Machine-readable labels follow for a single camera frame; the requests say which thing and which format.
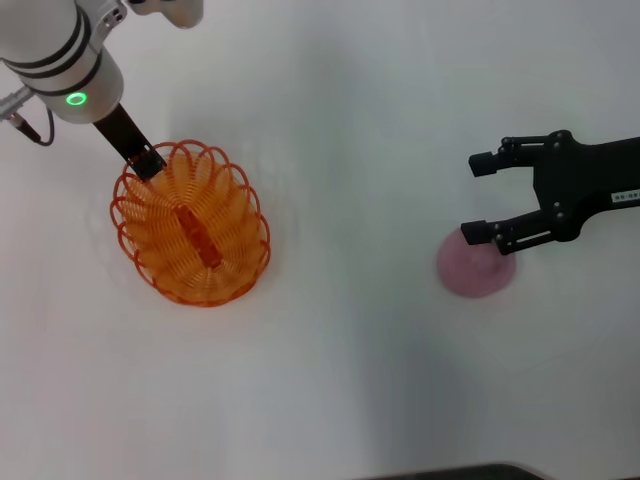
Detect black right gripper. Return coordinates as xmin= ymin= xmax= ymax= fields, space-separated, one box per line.
xmin=460 ymin=130 xmax=640 ymax=257

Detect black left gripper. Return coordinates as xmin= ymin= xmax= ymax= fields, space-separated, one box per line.
xmin=91 ymin=102 xmax=169 ymax=183

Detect pink peach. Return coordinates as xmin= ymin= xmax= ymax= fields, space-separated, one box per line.
xmin=435 ymin=227 xmax=518 ymax=301

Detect orange woven plastic basket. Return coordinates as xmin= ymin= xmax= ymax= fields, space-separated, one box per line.
xmin=109 ymin=138 xmax=272 ymax=308

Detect dark robot torso edge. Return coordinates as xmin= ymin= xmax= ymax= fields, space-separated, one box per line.
xmin=349 ymin=461 xmax=549 ymax=480

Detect left arm cable with plug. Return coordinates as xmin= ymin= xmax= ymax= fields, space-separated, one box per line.
xmin=0 ymin=84 xmax=56 ymax=147

